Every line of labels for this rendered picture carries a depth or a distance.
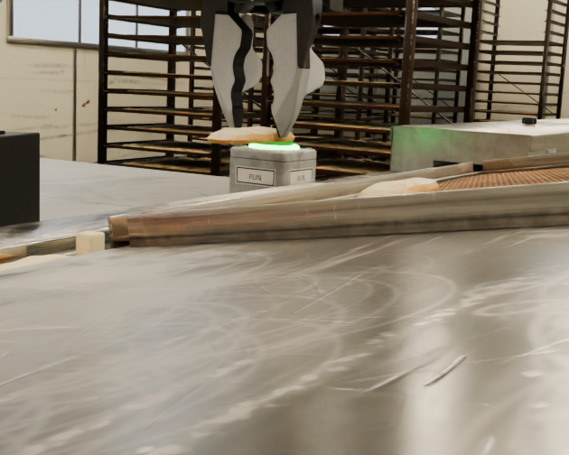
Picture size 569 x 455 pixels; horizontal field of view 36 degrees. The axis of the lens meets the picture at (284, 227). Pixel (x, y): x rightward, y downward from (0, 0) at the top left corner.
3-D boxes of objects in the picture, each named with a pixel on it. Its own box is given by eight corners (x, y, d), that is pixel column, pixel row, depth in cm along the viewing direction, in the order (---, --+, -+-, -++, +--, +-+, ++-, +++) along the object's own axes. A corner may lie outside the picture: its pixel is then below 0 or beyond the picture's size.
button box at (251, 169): (261, 238, 102) (265, 143, 100) (321, 247, 98) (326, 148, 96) (220, 247, 95) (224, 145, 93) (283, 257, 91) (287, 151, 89)
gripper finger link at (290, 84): (343, 132, 70) (332, 14, 69) (307, 134, 65) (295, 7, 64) (309, 135, 71) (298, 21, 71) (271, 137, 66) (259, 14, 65)
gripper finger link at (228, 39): (269, 133, 73) (288, 21, 71) (229, 134, 68) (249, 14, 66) (238, 125, 75) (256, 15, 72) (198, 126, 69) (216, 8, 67)
